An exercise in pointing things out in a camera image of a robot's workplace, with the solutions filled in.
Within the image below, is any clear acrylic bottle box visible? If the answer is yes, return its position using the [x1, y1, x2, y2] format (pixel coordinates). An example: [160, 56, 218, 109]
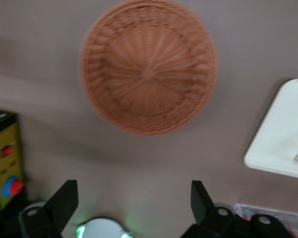
[234, 203, 298, 238]

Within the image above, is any white cutting board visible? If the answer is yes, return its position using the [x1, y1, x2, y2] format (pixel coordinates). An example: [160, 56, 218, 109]
[243, 78, 298, 180]

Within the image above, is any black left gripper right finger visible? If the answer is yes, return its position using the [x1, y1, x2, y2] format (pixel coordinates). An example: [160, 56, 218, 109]
[180, 180, 298, 238]

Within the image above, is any round brown wicker basket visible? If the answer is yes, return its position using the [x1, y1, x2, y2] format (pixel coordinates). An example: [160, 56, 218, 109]
[79, 0, 218, 136]

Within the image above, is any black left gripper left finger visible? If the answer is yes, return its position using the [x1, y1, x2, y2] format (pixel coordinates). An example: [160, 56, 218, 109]
[0, 180, 79, 238]

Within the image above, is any yellow emergency stop box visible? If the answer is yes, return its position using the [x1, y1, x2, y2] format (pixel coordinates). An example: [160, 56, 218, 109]
[0, 109, 25, 214]

